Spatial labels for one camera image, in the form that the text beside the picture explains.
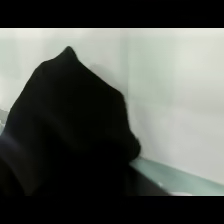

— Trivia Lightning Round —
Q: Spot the black garment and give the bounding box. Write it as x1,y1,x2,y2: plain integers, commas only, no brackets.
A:
0,45,142,196

